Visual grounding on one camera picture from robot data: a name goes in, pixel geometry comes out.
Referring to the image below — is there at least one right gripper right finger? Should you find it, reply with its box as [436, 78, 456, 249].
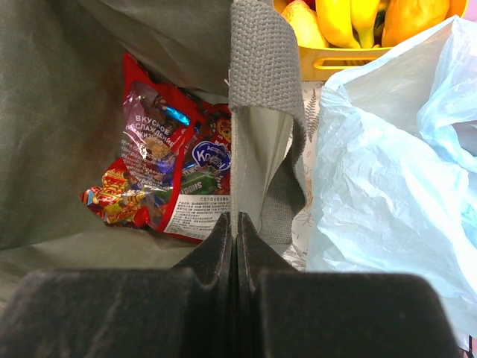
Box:
[236, 213, 459, 357]

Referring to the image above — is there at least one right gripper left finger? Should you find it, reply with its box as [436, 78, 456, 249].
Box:
[1, 214, 232, 357]

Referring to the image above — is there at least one red candy bag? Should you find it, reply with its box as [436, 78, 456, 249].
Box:
[81, 54, 232, 242]

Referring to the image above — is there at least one light blue plastic bag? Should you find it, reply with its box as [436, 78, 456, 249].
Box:
[307, 16, 476, 336]

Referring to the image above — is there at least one yellow banana bunch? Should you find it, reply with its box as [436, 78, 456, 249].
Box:
[315, 0, 390, 49]

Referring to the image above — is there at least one yellow plastic fruit basket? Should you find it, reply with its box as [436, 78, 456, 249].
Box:
[274, 1, 469, 81]

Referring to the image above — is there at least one yellow pear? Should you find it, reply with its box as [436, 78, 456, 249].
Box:
[282, 0, 329, 49]

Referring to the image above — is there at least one orange fruit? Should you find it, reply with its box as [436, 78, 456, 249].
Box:
[382, 0, 449, 47]

